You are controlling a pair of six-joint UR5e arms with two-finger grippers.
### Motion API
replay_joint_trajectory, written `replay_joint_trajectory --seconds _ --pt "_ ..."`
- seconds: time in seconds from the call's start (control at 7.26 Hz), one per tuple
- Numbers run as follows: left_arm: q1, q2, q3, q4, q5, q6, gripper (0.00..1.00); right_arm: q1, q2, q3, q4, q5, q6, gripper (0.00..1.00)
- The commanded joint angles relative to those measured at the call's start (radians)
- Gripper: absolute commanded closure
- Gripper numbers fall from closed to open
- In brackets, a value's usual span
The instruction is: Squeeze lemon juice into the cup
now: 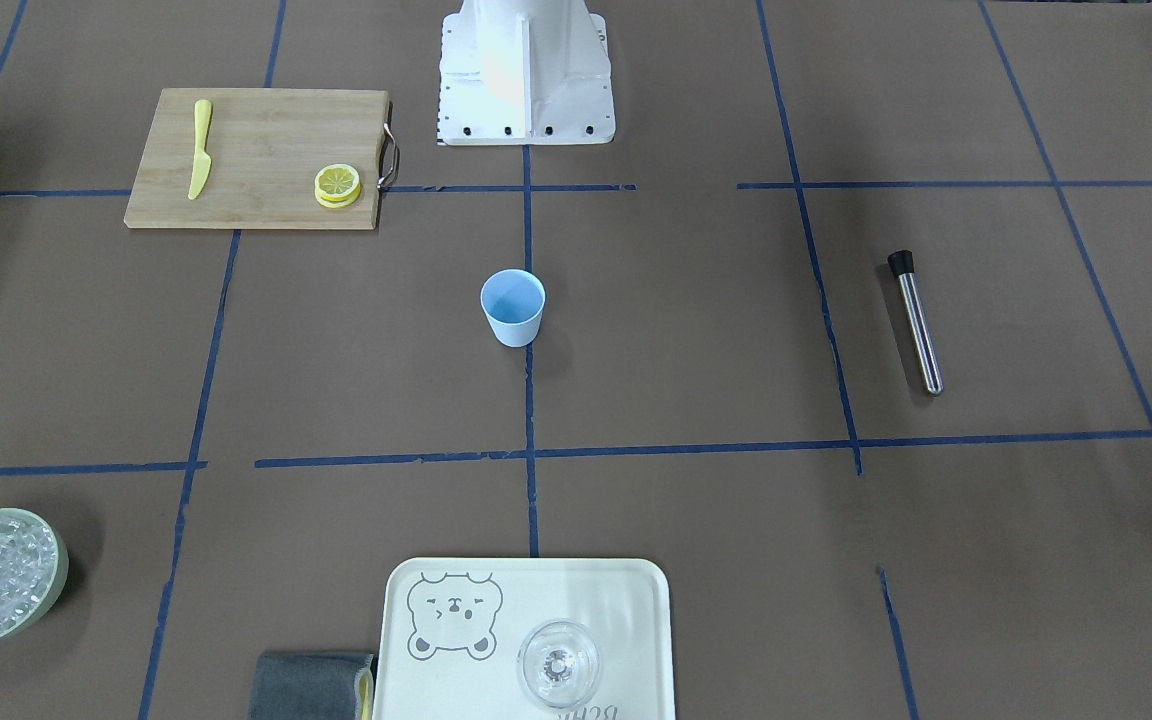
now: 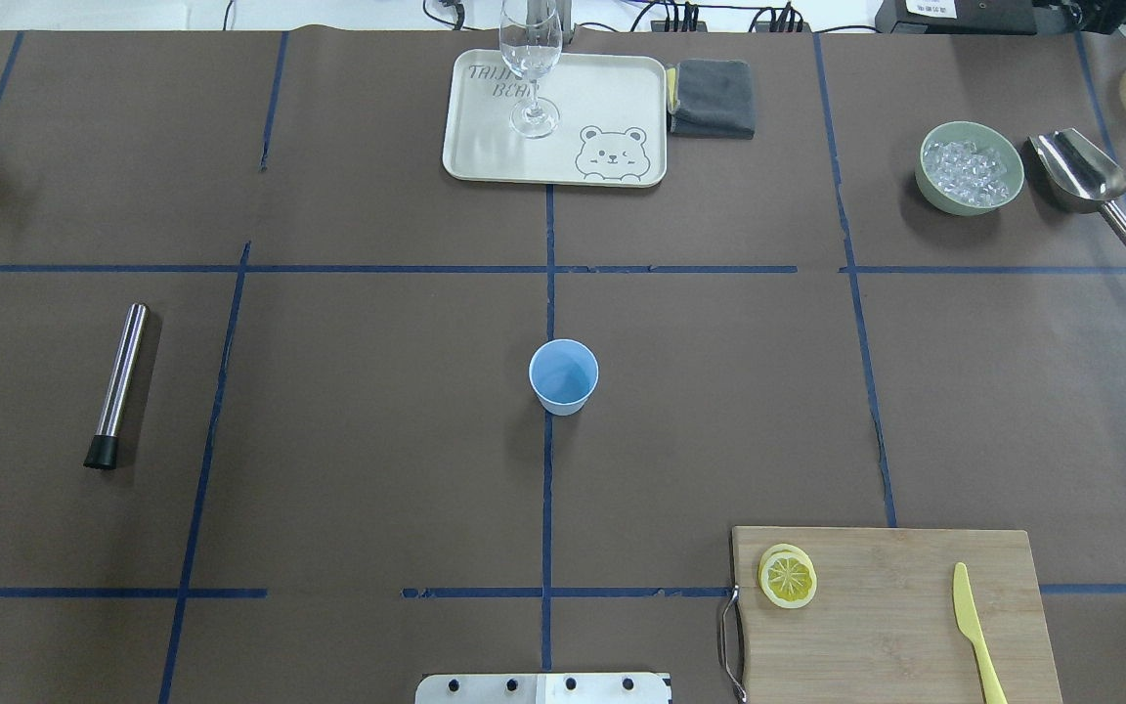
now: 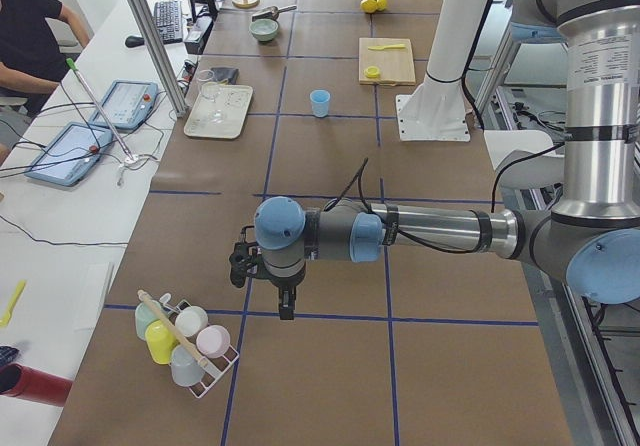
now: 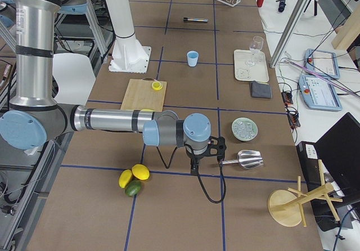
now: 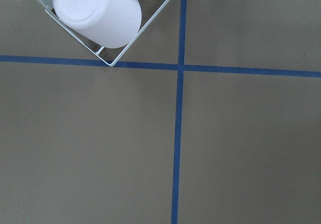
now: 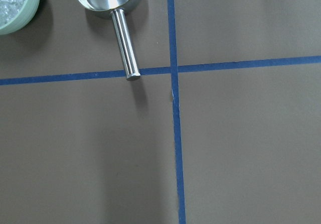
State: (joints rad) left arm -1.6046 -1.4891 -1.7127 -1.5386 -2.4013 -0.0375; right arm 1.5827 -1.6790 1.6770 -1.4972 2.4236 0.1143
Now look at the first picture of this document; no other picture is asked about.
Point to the steel muddler with black tip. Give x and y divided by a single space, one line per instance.
902 268

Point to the light blue plastic cup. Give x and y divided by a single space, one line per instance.
513 302

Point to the lemon slice on board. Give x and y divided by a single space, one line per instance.
337 186

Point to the cream bear serving tray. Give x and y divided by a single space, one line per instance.
451 630

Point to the clear wine glass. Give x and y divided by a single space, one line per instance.
559 665

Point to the bamboo cutting board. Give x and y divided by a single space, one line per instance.
266 146

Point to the yellow plastic knife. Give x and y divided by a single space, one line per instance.
201 159

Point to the grey folded cloth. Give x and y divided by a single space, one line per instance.
321 685

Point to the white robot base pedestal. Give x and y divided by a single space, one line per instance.
525 73

